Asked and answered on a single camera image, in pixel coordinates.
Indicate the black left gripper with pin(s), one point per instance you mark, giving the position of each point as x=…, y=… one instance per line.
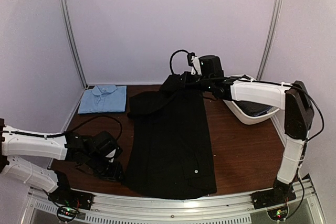
x=114, y=172

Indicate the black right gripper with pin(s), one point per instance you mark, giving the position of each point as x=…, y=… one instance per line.
x=187, y=82

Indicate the black long sleeve shirt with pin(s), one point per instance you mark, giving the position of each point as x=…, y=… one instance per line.
x=171, y=155

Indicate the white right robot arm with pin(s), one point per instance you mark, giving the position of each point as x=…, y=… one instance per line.
x=298, y=117

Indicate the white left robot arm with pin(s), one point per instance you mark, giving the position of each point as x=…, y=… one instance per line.
x=17, y=144

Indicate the grey striped shirt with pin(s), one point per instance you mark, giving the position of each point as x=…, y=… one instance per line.
x=253, y=109

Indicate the white plastic basin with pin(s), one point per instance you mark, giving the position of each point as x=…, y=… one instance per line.
x=246, y=88

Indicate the light blue folded shirt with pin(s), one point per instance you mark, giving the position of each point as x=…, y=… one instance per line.
x=103, y=99

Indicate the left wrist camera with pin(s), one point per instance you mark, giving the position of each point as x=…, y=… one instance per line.
x=107, y=145

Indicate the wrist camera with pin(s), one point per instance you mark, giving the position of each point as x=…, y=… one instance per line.
x=207, y=66
x=107, y=145

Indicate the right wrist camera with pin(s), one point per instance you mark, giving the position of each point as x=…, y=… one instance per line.
x=207, y=66

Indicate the right aluminium frame post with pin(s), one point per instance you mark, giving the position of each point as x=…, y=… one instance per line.
x=276, y=10

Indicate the aluminium frame post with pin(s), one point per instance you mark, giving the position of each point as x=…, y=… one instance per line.
x=276, y=10
x=72, y=42

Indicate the front aluminium rail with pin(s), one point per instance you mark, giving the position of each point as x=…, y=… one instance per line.
x=233, y=208

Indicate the left aluminium frame post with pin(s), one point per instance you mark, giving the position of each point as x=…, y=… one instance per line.
x=72, y=42

